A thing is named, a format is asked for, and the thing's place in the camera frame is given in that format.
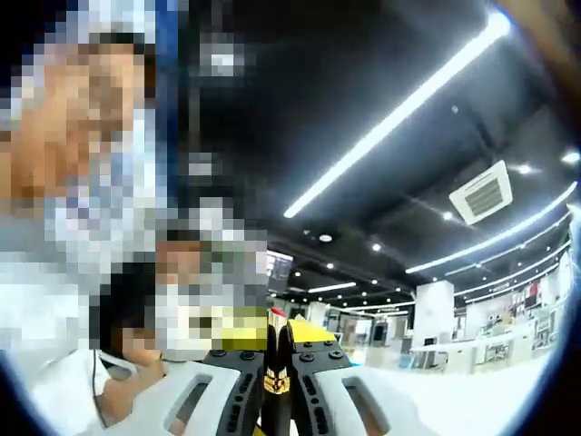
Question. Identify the black gold lipstick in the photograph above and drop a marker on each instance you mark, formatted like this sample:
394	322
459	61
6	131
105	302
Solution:
277	383

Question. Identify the row of white office desks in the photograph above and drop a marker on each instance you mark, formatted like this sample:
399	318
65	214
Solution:
472	347

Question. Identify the person's white shirt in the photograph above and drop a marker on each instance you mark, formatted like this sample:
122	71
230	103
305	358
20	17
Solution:
63	381

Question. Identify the curved ceiling light strip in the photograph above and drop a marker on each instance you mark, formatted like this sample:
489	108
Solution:
499	236

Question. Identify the ceiling air conditioner vent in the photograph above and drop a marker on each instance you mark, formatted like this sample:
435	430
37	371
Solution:
482	193

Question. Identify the long straight ceiling light strip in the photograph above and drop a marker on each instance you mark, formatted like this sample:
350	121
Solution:
399	113

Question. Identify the wall-mounted display screen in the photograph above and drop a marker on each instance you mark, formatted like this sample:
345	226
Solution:
279	270

